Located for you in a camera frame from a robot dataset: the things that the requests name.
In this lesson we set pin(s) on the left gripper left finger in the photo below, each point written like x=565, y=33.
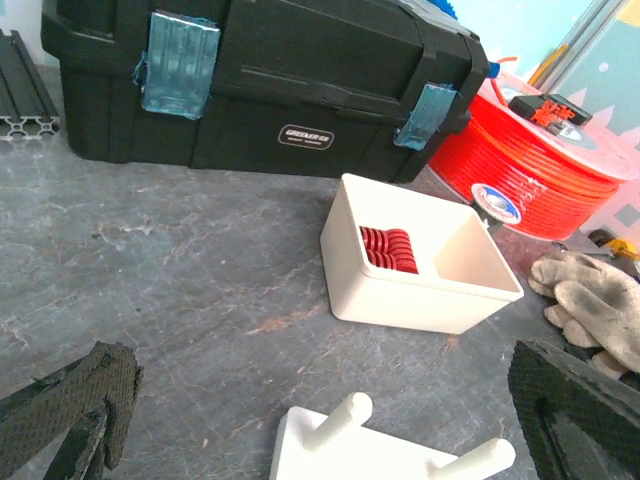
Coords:
x=90, y=400

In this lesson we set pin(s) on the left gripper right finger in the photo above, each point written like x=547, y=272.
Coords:
x=577, y=422

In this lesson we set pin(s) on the white peg base plate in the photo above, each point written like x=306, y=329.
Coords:
x=312, y=445

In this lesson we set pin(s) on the white spring box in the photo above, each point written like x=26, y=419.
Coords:
x=461, y=277

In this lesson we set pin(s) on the red filament spool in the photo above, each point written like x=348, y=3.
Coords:
x=556, y=180

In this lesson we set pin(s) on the red springs in box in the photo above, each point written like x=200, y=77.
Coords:
x=389, y=249

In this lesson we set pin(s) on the black aluminium extrusion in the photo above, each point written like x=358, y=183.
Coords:
x=27, y=110

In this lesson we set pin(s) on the black terminal strip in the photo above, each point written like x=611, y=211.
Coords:
x=546, y=109

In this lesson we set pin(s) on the black plastic toolbox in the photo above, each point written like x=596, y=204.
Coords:
x=312, y=88

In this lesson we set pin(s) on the small solder wire spool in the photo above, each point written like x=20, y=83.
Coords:
x=493, y=207

